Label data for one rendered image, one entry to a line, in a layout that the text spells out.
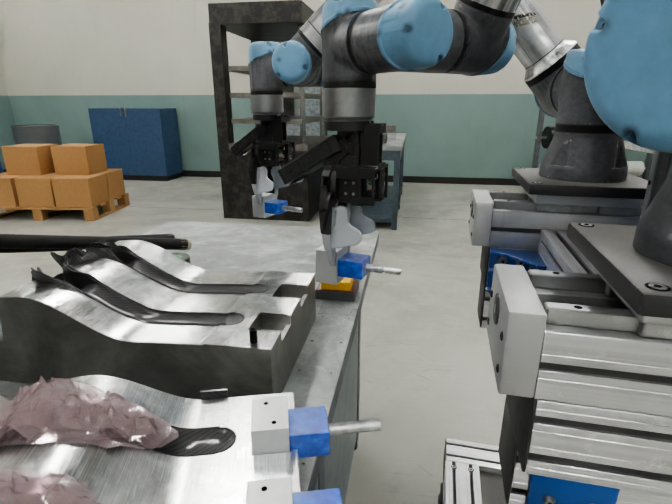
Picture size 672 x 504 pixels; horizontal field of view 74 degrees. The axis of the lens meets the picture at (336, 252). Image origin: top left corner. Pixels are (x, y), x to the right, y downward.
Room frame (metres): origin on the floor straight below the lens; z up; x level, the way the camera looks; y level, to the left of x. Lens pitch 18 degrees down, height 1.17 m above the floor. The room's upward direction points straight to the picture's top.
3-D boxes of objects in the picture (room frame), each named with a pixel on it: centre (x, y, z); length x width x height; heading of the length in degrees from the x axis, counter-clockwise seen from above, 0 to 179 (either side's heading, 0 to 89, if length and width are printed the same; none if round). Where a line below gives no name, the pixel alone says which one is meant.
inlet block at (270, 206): (1.09, 0.14, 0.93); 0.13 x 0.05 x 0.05; 61
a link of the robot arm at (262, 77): (1.10, 0.16, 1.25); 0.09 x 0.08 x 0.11; 82
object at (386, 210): (5.18, -0.42, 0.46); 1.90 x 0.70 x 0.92; 170
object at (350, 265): (0.66, -0.04, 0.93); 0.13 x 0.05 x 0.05; 68
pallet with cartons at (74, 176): (4.97, 3.12, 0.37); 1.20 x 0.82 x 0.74; 88
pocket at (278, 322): (0.55, 0.09, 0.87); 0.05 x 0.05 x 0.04; 81
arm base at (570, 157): (0.87, -0.48, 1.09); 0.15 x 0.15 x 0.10
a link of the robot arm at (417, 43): (0.60, -0.09, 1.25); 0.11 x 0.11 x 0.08; 34
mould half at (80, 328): (0.65, 0.30, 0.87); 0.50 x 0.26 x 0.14; 81
